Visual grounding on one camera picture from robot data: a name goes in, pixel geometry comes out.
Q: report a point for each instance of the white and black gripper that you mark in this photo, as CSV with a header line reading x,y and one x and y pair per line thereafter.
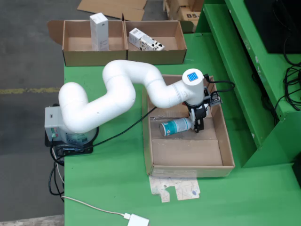
x,y
200,110

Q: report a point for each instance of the white bottle teal label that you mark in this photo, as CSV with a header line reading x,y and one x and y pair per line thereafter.
x,y
175,126

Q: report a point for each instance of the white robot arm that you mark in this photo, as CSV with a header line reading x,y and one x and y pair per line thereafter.
x,y
105,101

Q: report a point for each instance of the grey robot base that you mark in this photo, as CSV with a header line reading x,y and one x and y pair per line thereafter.
x,y
53,122

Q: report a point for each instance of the shallow cardboard tray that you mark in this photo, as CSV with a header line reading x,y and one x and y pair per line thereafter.
x,y
188,153

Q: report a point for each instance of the open cardboard box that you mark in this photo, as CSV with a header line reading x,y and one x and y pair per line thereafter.
x,y
77,56
152,57

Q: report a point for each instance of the cardboard box black print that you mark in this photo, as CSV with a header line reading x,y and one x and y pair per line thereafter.
x,y
188,15

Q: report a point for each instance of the green metal shelf unit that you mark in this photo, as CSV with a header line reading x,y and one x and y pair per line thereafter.
x,y
235,82

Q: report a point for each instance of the flattened printed paper carton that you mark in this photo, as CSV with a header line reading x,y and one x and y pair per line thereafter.
x,y
183,188

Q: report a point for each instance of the white carton black spots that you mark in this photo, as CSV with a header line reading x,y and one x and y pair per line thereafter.
x,y
143,40

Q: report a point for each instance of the white power adapter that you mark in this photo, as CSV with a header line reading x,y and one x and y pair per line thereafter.
x,y
138,220

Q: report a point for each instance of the black mounting plate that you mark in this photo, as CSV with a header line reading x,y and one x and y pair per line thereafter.
x,y
80,150

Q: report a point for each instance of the black monitor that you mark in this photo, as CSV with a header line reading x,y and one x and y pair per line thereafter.
x,y
270,23

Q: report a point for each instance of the tall plain white carton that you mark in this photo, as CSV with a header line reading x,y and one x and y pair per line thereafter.
x,y
100,28

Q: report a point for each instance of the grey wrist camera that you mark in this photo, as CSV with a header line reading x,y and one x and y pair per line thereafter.
x,y
215,99

